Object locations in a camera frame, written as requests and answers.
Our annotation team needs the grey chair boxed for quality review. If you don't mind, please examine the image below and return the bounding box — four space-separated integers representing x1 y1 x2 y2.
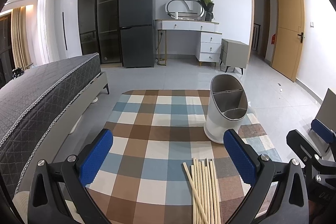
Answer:
309 88 336 154

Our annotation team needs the dark grey refrigerator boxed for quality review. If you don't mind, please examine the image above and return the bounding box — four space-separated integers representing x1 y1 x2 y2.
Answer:
119 0 155 68

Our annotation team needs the plant in black wrap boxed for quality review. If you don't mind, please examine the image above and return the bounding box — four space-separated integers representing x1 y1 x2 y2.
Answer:
199 0 215 22

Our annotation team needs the yellow wooden door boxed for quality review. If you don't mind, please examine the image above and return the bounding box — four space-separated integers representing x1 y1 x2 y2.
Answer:
271 0 305 82

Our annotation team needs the grey quilted bed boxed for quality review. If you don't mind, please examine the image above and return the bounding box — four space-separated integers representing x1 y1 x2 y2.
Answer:
1 53 101 197

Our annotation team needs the grey nightstand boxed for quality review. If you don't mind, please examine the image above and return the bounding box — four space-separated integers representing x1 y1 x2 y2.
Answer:
220 39 249 75

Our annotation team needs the oval vanity mirror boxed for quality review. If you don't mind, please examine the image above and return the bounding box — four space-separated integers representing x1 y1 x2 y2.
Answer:
165 0 205 20

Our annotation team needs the dark glass cabinet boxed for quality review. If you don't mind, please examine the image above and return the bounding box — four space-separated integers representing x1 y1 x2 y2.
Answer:
77 0 122 64

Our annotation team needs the checkered tablecloth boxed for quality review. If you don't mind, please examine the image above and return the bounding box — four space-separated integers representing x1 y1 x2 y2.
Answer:
85 89 283 224

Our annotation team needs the white grey utensil holder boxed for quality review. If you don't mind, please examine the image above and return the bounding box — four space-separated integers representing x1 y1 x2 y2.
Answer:
204 74 248 144

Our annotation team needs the white dressing desk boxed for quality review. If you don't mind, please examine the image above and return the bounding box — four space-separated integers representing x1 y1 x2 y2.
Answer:
155 19 222 65

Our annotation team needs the beige curtain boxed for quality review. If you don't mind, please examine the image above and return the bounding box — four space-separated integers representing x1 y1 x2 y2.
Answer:
11 6 32 71

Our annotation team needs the white wardrobe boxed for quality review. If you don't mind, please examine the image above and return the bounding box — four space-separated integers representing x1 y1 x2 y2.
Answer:
54 0 82 59

